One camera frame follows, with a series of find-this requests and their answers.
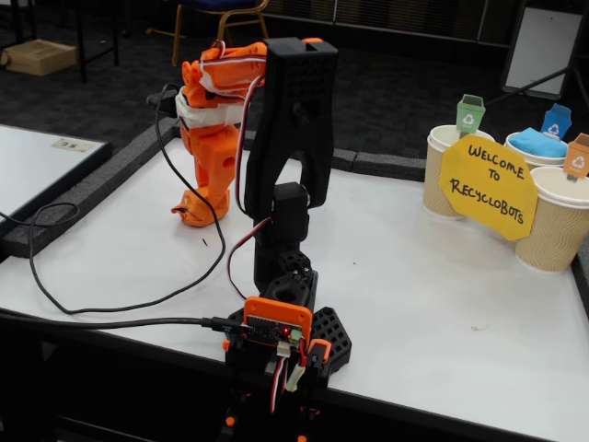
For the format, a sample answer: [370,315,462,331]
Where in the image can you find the paper cup with orange tag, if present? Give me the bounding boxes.
[514,165,589,273]

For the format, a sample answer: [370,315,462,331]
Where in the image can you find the black metal table legs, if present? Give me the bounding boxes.
[8,0,120,84]

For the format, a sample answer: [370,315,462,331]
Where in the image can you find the paper cup with blue tag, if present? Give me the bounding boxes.
[504,132,572,170]

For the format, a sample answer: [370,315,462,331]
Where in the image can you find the black wrist webcam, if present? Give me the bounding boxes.
[145,86,186,119]

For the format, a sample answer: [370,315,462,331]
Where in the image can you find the paper cup with green tag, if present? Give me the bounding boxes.
[422,123,496,220]

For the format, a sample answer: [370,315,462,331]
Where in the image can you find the brown cardboard box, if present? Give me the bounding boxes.
[0,39,78,77]

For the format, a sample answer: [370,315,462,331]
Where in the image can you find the black tripod leg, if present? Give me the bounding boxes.
[487,66,589,106]

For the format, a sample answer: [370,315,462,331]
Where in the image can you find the white board with black frame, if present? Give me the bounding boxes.
[0,123,113,236]

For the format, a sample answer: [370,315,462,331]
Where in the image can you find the wire bundle with white connector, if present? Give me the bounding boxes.
[269,343,307,413]

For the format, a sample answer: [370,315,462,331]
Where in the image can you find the orange controller board housing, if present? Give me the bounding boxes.
[242,297,314,346]

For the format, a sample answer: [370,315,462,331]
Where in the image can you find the short black foam border strip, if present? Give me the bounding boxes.
[570,248,589,323]
[352,151,427,183]

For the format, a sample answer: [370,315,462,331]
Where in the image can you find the orange recycling bin tag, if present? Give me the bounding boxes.
[565,134,589,183]

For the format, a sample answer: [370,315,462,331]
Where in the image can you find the blue recycling bin tag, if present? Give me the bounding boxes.
[540,103,574,140]

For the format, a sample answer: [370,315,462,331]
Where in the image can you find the white panel with dark frame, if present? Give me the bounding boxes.
[500,0,589,100]

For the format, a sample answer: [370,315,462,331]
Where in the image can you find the small paper label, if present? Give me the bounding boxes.
[52,137,96,153]

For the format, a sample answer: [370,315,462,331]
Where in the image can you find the blue paper wad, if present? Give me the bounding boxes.
[509,127,568,157]

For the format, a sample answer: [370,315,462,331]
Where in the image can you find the orange paper ball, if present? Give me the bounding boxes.
[170,187,231,228]

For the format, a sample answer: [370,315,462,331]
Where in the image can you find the thin black camera cable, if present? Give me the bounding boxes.
[0,82,227,316]

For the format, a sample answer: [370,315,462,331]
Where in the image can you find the red white black servo wire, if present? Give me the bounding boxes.
[202,40,273,303]

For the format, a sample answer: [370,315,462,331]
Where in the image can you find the green recycling bin tag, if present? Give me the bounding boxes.
[456,94,487,139]

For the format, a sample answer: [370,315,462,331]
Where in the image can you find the gold frame blue seat chair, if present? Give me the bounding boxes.
[145,0,272,65]

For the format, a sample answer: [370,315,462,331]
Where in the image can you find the thick black USB cable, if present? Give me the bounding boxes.
[0,307,243,333]

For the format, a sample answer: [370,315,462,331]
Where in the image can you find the yellow welcome sign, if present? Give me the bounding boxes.
[437,133,538,241]

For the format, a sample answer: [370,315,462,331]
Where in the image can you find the black robot base with clamp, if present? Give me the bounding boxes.
[220,303,353,442]

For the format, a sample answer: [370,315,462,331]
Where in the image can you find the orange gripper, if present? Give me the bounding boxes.
[176,58,245,221]

